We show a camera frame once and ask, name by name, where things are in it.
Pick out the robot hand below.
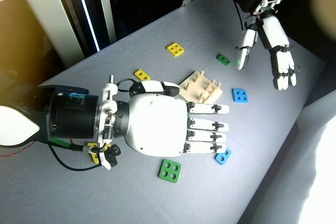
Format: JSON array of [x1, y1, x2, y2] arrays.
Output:
[[125, 80, 230, 158], [237, 14, 300, 90]]

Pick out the yellow two-hole block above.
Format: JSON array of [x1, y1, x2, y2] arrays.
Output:
[[134, 69, 152, 81]]

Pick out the green four-hole block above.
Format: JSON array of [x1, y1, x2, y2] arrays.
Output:
[[157, 159, 182, 184]]

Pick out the beige wooden block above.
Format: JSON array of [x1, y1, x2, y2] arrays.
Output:
[[178, 70, 224, 104]]

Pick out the green two-hole block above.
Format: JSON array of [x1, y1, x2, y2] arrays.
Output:
[[216, 54, 232, 67]]

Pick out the blue four-hole block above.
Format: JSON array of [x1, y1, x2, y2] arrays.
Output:
[[232, 88, 249, 103]]

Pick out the yellow four-hole block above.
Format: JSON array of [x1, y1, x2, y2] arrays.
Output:
[[166, 42, 185, 58]]

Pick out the blue two-hole block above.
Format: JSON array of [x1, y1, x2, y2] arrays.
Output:
[[214, 148, 233, 166]]

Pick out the grey table cloth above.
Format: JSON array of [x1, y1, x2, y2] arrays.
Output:
[[0, 0, 328, 224]]

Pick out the white LED light strip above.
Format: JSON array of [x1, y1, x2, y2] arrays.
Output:
[[72, 0, 101, 52]]

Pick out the white pillar panel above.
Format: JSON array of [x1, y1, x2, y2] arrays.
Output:
[[12, 0, 117, 61]]

